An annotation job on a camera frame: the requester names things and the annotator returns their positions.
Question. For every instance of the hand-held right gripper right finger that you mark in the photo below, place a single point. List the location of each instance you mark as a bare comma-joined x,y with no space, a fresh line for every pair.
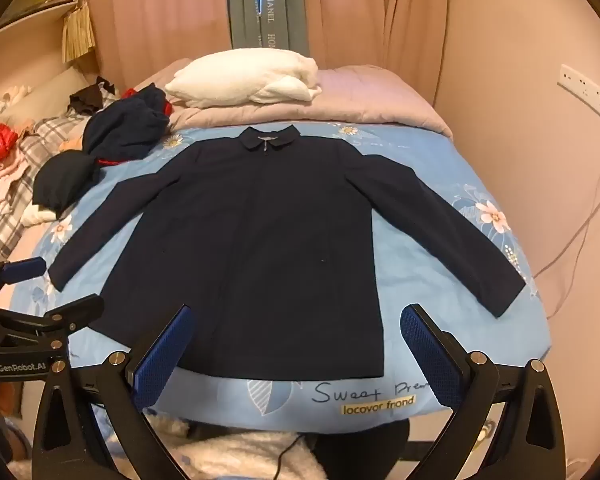
430,360

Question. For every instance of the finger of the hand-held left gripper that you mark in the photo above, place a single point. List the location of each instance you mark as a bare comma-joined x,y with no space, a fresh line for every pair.
25,268
75,310

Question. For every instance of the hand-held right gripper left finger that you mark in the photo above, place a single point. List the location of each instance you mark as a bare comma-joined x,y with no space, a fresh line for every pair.
160,360

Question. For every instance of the navy collared jacket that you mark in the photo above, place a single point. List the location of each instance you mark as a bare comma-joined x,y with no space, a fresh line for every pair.
280,260

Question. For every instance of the pink clothes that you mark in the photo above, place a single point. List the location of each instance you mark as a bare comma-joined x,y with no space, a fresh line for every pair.
0,180

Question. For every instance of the white small clothes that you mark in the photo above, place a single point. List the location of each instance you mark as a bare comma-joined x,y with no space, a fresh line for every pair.
5,102

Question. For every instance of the navy clothes pile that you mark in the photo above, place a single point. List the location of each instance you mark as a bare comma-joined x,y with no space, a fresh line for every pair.
125,130

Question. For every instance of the dark bundled cloth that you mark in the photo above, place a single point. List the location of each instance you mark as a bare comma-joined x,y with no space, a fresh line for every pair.
62,182

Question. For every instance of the blue floral bed sheet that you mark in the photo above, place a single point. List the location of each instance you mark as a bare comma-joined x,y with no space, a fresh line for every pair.
420,260

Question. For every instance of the white fluffy blanket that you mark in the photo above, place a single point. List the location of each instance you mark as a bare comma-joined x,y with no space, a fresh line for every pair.
220,455

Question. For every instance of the grey plaid cloth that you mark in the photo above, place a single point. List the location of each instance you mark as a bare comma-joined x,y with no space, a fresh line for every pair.
35,145

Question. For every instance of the black crumpled cloth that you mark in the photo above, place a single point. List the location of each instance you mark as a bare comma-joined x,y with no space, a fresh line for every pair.
90,96

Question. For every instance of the beige tassel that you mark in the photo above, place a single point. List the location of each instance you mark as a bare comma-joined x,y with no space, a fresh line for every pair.
79,35

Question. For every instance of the pink quilt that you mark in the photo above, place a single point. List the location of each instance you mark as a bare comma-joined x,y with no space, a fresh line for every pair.
370,100

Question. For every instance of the pink curtain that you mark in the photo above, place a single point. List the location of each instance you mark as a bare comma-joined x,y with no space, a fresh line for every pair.
380,20
155,15

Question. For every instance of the white pillow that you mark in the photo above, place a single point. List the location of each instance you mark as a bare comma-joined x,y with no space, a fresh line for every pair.
240,77

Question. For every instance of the white power strip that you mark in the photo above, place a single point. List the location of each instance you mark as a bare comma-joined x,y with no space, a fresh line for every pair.
590,92

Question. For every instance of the grey printed curtain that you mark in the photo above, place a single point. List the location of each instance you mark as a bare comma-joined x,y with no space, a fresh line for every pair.
270,5

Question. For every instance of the white wall shelf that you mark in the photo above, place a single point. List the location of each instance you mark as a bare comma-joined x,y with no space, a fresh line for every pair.
35,15

